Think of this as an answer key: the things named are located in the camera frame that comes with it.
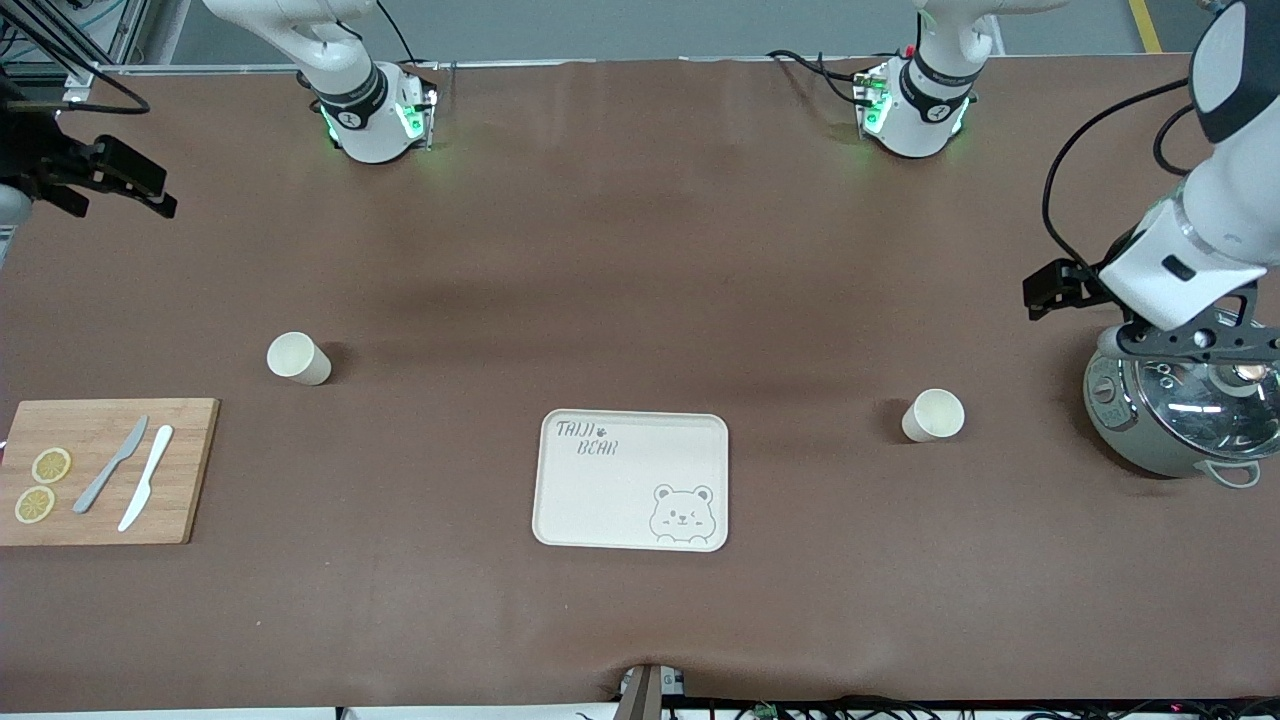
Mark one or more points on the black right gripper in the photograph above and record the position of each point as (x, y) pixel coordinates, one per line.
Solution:
(42, 160)

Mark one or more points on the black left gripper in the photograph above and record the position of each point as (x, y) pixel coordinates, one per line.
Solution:
(1087, 279)

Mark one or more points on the white IKEA cup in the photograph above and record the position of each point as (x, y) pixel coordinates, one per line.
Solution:
(935, 415)
(295, 357)

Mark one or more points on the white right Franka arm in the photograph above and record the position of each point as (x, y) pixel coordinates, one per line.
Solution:
(375, 140)

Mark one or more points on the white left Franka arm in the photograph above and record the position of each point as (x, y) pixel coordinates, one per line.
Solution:
(1200, 250)

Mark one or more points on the grey-green cooking pot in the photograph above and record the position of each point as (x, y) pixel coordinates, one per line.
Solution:
(1115, 420)

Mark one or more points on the glass pot lid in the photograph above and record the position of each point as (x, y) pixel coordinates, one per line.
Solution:
(1190, 410)

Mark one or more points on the bamboo cutting board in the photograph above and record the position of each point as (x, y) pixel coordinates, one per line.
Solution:
(195, 440)

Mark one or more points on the grey plastic knife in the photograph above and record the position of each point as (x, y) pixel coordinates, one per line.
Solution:
(111, 466)

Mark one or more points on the white plastic knife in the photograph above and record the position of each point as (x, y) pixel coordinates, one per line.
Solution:
(149, 472)

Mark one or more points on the yellow lemon slice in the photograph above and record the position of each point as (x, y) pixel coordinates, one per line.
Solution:
(35, 504)
(51, 465)

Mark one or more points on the cream bear print tray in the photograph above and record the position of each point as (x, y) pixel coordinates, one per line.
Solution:
(620, 500)

